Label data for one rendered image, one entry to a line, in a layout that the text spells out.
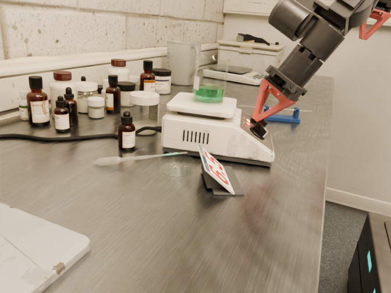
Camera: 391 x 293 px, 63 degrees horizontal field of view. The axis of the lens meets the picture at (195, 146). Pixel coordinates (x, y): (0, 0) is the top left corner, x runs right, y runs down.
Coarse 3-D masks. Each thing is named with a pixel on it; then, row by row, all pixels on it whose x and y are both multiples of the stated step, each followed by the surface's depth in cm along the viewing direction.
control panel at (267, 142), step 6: (246, 114) 64; (240, 120) 57; (246, 120) 59; (240, 126) 54; (246, 126) 56; (252, 126) 59; (258, 138) 55; (270, 138) 60; (264, 144) 54; (270, 144) 56
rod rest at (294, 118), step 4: (264, 108) 84; (268, 108) 82; (296, 112) 83; (272, 116) 83; (276, 116) 83; (280, 116) 84; (284, 116) 84; (288, 116) 84; (292, 116) 85; (296, 116) 83; (268, 120) 82; (272, 120) 82; (276, 120) 82; (280, 120) 82; (284, 120) 82; (288, 120) 82; (292, 120) 83; (296, 120) 83
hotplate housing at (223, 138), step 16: (176, 112) 57; (240, 112) 62; (160, 128) 59; (176, 128) 55; (192, 128) 54; (208, 128) 54; (224, 128) 53; (240, 128) 53; (176, 144) 56; (192, 144) 55; (208, 144) 55; (224, 144) 54; (240, 144) 54; (256, 144) 53; (272, 144) 59; (240, 160) 55; (256, 160) 55; (272, 160) 54
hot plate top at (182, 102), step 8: (176, 96) 61; (184, 96) 61; (168, 104) 55; (176, 104) 55; (184, 104) 56; (192, 104) 56; (200, 104) 57; (224, 104) 58; (232, 104) 59; (192, 112) 54; (200, 112) 53; (208, 112) 53; (216, 112) 53; (224, 112) 53; (232, 112) 53
